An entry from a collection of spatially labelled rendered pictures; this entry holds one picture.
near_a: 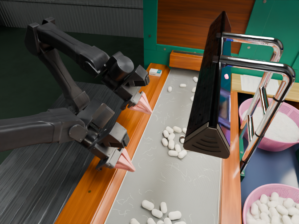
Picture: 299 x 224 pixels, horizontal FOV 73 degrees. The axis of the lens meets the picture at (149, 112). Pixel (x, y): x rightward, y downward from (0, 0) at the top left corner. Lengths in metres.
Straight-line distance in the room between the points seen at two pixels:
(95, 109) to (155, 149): 0.30
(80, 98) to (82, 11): 2.96
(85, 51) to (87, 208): 0.46
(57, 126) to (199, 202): 0.45
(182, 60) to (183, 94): 0.18
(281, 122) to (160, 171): 0.56
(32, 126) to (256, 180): 0.73
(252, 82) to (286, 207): 0.59
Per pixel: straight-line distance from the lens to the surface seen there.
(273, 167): 0.92
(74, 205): 0.66
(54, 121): 0.49
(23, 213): 0.82
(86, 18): 3.79
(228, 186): 0.69
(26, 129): 0.47
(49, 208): 0.80
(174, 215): 0.63
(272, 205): 0.74
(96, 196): 0.66
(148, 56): 1.19
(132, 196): 0.67
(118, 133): 0.51
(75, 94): 0.88
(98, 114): 0.56
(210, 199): 0.69
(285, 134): 0.98
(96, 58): 0.68
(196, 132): 0.35
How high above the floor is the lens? 1.34
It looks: 42 degrees down
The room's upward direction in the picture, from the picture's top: straight up
